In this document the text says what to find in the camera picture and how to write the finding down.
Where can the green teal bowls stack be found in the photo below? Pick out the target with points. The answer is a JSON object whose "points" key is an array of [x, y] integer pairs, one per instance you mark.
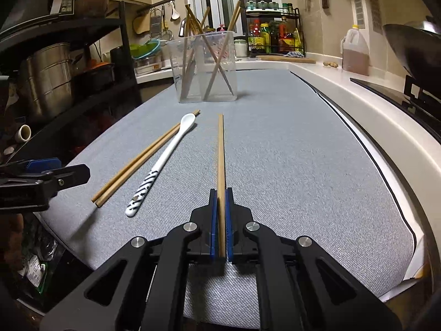
{"points": [[139, 51]]}

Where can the metal box grater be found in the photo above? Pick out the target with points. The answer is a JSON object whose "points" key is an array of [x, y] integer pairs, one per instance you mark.
{"points": [[155, 20]]}

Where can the black spice rack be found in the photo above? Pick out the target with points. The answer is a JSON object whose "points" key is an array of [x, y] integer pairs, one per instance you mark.
{"points": [[274, 29]]}

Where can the ginger root piece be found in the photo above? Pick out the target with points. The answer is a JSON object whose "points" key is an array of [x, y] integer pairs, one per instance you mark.
{"points": [[331, 64]]}

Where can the plastic oil jug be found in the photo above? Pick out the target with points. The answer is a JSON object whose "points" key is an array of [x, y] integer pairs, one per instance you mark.
{"points": [[355, 52]]}

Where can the large steel stockpot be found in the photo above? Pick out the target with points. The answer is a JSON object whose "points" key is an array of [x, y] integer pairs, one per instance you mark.
{"points": [[45, 81]]}

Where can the black stove top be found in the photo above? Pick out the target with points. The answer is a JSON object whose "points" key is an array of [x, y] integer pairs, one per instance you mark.
{"points": [[409, 105]]}

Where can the white spoon striped handle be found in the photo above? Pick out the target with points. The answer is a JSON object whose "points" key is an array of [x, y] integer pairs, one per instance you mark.
{"points": [[133, 206]]}

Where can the black wok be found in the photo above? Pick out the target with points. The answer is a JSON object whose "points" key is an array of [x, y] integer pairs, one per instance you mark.
{"points": [[416, 44]]}

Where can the hanging white ladle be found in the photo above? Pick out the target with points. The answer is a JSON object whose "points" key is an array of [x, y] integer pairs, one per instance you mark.
{"points": [[174, 16]]}

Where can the white ceramic cup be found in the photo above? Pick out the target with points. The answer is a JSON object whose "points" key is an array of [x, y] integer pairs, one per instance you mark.
{"points": [[23, 134]]}

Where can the chrome kitchen faucet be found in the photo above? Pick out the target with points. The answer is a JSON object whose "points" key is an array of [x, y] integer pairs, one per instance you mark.
{"points": [[182, 28]]}

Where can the white jar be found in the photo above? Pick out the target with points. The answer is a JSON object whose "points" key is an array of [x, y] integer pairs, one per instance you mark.
{"points": [[241, 48]]}

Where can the microwave oven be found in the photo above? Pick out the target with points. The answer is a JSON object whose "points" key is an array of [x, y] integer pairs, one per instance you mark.
{"points": [[38, 0]]}

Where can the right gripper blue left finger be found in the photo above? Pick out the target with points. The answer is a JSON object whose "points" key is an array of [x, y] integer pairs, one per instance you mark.
{"points": [[213, 227]]}

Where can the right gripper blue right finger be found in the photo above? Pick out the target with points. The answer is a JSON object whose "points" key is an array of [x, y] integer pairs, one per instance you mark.
{"points": [[229, 202]]}

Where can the black metal shelf rack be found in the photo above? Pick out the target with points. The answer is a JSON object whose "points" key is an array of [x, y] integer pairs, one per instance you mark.
{"points": [[91, 41]]}

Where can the dark bowl on shelf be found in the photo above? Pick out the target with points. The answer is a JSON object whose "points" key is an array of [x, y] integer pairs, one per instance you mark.
{"points": [[90, 8]]}

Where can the round wooden cutting board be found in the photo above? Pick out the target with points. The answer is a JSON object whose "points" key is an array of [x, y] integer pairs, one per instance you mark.
{"points": [[285, 59]]}

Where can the orange lidded black pot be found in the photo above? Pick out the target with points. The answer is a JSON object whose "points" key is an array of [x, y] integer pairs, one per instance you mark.
{"points": [[93, 80]]}

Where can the clear plastic utensil holder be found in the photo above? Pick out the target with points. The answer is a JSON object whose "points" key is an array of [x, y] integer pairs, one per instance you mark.
{"points": [[223, 45]]}

